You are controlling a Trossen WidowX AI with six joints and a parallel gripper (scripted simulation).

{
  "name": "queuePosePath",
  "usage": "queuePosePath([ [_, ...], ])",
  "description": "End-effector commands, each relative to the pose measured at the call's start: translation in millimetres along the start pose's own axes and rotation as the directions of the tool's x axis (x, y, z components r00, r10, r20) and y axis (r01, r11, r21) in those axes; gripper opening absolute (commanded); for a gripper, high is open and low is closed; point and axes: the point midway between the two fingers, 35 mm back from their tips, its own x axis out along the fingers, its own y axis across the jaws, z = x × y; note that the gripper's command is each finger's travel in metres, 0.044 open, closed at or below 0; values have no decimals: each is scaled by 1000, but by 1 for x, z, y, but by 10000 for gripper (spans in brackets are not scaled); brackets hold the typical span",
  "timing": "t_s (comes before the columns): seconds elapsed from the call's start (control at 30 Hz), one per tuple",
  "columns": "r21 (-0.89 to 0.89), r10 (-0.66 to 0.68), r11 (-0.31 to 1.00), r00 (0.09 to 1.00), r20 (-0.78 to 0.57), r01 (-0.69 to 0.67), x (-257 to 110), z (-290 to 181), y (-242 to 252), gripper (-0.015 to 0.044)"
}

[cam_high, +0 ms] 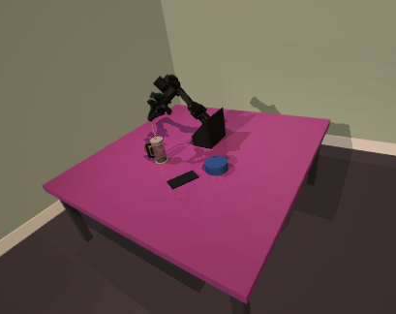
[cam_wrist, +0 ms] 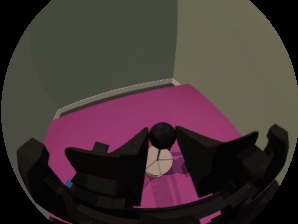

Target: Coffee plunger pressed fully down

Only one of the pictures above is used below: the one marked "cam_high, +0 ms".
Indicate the blue short cylinder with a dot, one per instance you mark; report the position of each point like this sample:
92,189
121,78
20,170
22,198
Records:
216,165

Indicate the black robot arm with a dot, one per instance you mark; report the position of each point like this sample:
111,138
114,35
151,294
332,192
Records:
171,86

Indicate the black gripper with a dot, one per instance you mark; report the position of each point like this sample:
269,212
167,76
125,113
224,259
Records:
157,109

